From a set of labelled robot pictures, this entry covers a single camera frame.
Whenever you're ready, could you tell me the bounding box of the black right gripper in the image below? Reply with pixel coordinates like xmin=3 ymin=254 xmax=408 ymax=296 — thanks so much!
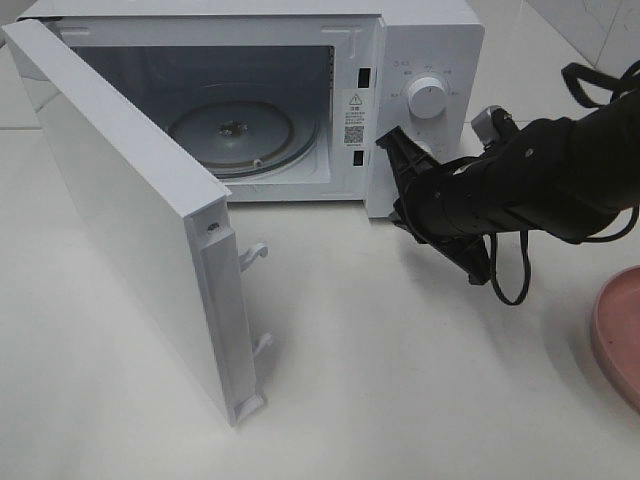
xmin=375 ymin=126 xmax=493 ymax=285

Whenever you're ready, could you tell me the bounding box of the pink round plate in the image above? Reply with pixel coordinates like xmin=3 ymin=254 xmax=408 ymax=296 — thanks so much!
xmin=590 ymin=265 xmax=639 ymax=412

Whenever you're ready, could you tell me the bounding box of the white microwave door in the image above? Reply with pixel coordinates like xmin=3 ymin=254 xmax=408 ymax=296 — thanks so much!
xmin=3 ymin=20 xmax=272 ymax=425

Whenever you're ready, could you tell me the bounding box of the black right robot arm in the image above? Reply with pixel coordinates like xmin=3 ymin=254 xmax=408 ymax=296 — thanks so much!
xmin=377 ymin=63 xmax=639 ymax=285

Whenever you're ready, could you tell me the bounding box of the lower white microwave knob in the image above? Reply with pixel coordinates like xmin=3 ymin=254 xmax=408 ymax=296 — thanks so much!
xmin=415 ymin=141 xmax=434 ymax=158

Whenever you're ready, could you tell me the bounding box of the white microwave knob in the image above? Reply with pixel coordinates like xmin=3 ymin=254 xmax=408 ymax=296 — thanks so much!
xmin=415 ymin=141 xmax=434 ymax=158
xmin=406 ymin=75 xmax=448 ymax=119

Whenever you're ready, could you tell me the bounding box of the upper white microwave knob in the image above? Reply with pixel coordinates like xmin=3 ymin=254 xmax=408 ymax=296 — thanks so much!
xmin=406 ymin=75 xmax=448 ymax=119

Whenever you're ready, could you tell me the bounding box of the white warning label sticker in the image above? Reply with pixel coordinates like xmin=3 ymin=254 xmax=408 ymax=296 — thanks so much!
xmin=339 ymin=88 xmax=371 ymax=148

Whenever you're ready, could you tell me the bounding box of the white microwave oven body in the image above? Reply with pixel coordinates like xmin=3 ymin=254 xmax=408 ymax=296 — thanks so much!
xmin=13 ymin=1 xmax=484 ymax=218

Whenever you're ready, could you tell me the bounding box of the glass microwave turntable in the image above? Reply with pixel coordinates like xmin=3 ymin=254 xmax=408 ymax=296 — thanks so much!
xmin=168 ymin=100 xmax=319 ymax=178

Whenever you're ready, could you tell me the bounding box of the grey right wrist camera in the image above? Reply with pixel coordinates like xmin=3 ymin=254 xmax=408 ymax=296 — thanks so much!
xmin=471 ymin=105 xmax=518 ymax=149

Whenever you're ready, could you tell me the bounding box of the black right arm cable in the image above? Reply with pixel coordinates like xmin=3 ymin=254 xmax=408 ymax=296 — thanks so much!
xmin=487 ymin=62 xmax=640 ymax=306

